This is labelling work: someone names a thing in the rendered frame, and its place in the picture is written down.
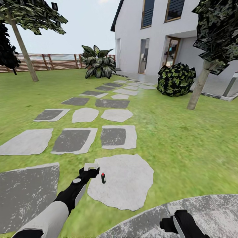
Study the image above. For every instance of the fixed window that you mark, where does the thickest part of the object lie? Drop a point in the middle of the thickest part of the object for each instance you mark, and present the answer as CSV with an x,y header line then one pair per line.
x,y
143,55

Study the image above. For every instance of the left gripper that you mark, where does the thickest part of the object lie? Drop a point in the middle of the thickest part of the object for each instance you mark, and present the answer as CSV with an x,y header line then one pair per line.
x,y
92,173

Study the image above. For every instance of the tree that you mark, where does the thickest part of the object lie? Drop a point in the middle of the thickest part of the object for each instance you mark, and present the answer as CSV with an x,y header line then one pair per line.
x,y
7,57
218,19
30,14

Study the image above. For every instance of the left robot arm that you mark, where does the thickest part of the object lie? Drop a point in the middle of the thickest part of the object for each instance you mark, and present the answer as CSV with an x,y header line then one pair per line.
x,y
49,223

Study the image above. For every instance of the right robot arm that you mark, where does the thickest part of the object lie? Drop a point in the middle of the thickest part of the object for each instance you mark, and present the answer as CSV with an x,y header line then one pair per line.
x,y
182,223

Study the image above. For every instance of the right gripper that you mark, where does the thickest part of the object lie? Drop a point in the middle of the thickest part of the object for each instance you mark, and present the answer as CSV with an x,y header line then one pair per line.
x,y
167,225

